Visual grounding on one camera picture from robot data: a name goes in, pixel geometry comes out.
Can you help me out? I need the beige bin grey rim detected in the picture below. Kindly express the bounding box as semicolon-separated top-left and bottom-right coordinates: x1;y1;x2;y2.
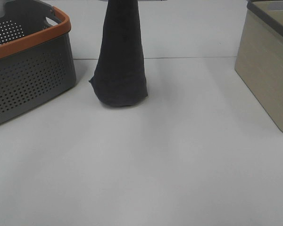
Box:
234;0;283;133

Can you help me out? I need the grey perforated basket orange rim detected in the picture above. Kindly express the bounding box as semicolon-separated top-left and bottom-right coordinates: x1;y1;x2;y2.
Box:
0;0;76;124

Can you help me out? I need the dark grey towel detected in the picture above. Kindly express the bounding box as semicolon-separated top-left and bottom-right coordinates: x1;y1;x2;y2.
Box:
90;0;148;107

